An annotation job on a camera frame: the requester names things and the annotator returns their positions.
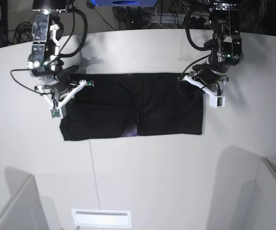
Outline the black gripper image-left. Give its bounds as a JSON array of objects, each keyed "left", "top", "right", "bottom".
[{"left": 41, "top": 65, "right": 79, "bottom": 101}]

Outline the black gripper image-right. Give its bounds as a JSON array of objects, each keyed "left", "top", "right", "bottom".
[{"left": 193, "top": 64, "right": 228, "bottom": 90}]

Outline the black T-shirt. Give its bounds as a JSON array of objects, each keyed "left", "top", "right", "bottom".
[{"left": 59, "top": 73, "right": 204, "bottom": 141}]

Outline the black robot arm image-left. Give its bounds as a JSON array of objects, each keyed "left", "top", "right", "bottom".
[{"left": 26, "top": 0, "right": 88, "bottom": 99}]

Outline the white power strip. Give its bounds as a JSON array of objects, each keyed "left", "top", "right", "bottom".
[{"left": 146, "top": 13, "right": 185, "bottom": 25}]

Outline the blue box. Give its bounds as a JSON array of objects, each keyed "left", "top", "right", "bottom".
[{"left": 91, "top": 0, "right": 157, "bottom": 7}]

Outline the white partition panel left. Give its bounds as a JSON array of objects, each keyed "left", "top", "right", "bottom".
[{"left": 0, "top": 175, "right": 50, "bottom": 230}]

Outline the white partition panel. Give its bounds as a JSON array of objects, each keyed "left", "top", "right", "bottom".
[
  {"left": 238, "top": 158, "right": 276, "bottom": 230},
  {"left": 0, "top": 175, "right": 50, "bottom": 230}
]

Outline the white partition panel right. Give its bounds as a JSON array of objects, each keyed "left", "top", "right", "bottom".
[{"left": 238, "top": 158, "right": 276, "bottom": 230}]

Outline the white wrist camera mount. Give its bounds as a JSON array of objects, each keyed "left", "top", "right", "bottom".
[
  {"left": 35, "top": 80, "right": 94, "bottom": 119},
  {"left": 182, "top": 75, "right": 229, "bottom": 108}
]

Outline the coiled black cable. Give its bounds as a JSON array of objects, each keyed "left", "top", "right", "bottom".
[{"left": 13, "top": 21, "right": 35, "bottom": 45}]

